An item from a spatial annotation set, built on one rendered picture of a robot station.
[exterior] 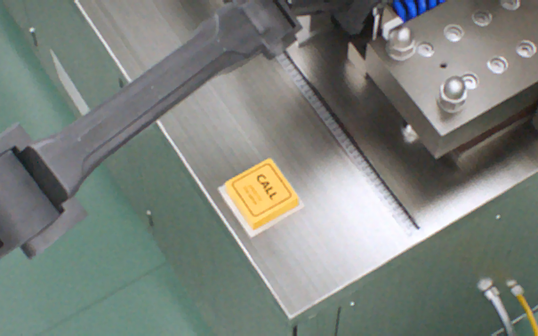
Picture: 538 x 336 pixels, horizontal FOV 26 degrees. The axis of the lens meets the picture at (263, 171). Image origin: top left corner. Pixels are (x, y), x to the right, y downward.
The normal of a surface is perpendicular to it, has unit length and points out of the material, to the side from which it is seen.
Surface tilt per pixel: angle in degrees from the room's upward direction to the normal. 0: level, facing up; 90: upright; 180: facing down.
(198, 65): 34
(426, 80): 0
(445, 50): 0
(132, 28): 0
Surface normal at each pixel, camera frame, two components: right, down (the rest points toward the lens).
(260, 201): 0.00, -0.47
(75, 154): 0.55, -0.30
